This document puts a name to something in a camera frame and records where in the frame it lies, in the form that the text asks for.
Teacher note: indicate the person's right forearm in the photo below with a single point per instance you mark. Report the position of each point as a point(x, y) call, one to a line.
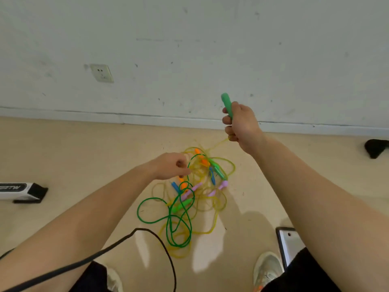
point(313, 209)

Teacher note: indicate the person's white left shoe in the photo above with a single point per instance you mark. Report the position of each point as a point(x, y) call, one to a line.
point(115, 281)

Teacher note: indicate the person's white right shoe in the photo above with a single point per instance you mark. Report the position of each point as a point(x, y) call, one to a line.
point(267, 270)

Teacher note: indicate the person's right hand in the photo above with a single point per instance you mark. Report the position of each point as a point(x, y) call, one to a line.
point(244, 127)

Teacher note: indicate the white wall socket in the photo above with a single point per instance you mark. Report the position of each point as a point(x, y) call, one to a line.
point(102, 73)

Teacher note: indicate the person's right middle finger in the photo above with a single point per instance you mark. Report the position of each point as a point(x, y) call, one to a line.
point(226, 120)

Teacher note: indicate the person's right little finger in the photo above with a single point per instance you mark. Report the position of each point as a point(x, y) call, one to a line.
point(232, 137)

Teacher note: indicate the person's left hand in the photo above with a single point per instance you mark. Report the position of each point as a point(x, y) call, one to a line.
point(165, 167)

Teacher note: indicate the person's black trousers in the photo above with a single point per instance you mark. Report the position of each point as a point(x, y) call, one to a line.
point(304, 276)

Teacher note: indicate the black-framed smartphone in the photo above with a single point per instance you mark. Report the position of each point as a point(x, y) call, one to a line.
point(290, 244)

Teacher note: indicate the person's left thumb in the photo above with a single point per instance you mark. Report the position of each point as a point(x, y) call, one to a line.
point(182, 172)

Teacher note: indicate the white and black box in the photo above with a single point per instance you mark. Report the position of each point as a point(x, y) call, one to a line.
point(18, 191)

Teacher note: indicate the person's white shoe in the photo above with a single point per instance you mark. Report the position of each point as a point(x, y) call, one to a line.
point(115, 281)
point(267, 270)

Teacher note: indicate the person's left forearm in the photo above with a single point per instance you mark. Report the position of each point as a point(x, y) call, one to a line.
point(76, 228)

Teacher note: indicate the white baseboard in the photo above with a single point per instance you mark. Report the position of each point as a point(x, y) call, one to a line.
point(152, 118)

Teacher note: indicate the black object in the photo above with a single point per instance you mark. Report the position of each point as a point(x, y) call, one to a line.
point(375, 148)

